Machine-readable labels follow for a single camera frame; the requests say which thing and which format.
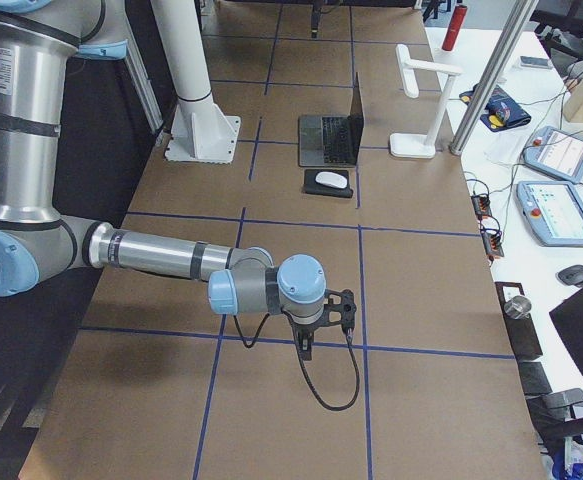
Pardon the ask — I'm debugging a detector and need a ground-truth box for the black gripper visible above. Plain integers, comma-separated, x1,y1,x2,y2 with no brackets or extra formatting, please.
311,0,327,38
290,316,325,361

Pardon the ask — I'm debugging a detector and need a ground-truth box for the grey laptop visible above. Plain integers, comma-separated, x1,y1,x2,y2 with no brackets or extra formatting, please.
298,75,365,168

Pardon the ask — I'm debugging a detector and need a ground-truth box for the white computer mouse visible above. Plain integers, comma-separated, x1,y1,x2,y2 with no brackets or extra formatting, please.
315,171,349,190

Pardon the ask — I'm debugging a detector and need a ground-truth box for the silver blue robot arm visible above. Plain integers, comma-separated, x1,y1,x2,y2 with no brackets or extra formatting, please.
0,1,328,360

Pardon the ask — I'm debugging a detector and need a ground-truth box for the white desk lamp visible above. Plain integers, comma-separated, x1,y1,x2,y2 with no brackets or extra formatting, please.
388,43,463,160

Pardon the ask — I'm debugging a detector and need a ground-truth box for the grey desk mouse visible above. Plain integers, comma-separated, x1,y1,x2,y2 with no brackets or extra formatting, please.
556,264,583,288

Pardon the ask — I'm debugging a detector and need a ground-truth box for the red bottle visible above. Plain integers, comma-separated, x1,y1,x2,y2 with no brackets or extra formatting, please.
441,4,468,52

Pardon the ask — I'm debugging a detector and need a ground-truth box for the dark blue patterned pouch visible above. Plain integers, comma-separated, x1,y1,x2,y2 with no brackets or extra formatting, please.
480,85,532,132

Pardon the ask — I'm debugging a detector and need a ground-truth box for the metal cup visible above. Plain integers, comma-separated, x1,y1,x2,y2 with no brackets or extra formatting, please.
503,295,532,320

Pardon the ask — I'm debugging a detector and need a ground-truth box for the smartphone on desk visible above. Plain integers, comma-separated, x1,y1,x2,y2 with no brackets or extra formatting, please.
519,55,553,70

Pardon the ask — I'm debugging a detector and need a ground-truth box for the lower teach pendant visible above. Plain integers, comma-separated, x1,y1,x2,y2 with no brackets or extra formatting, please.
515,181,583,247

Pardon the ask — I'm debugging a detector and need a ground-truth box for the teach pendant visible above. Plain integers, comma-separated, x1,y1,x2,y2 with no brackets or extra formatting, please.
515,181,583,247
522,126,583,184

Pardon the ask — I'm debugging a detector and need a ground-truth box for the upper teach pendant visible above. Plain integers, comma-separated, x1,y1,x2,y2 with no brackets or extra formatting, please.
522,126,583,184

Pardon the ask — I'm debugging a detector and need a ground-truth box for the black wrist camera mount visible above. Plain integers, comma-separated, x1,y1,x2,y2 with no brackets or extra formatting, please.
321,289,357,337

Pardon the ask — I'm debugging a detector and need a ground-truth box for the white pedestal column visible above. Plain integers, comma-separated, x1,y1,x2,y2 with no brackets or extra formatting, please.
151,0,241,164

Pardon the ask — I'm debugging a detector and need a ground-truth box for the aluminium frame post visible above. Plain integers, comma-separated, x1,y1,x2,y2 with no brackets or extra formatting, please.
449,0,538,156

